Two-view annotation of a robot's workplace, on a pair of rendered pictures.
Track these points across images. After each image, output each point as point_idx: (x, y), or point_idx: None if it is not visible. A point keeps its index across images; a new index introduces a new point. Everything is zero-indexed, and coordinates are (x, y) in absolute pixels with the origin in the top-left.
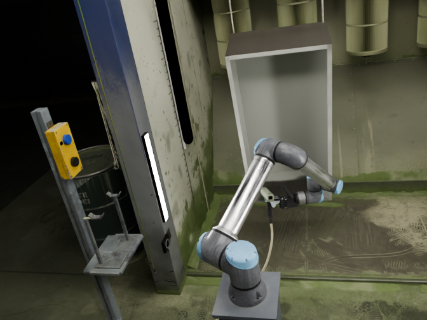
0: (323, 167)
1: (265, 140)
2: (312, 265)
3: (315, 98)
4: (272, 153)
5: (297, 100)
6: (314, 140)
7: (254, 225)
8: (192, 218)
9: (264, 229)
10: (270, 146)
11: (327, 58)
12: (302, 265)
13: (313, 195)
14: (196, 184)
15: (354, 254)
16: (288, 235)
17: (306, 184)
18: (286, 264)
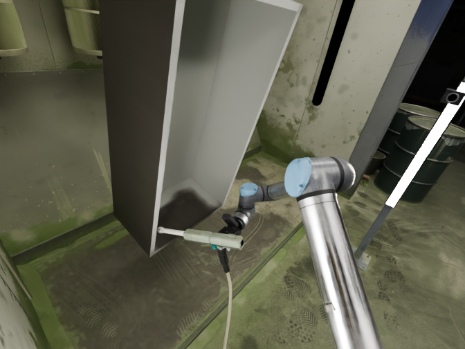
0: (187, 176)
1: (313, 162)
2: (226, 276)
3: (199, 97)
4: (339, 181)
5: (183, 100)
6: (187, 149)
7: (124, 274)
8: (42, 343)
9: (142, 271)
10: (331, 170)
11: (290, 28)
12: (219, 284)
13: (252, 211)
14: (11, 282)
15: None
16: (173, 261)
17: (188, 200)
18: (205, 295)
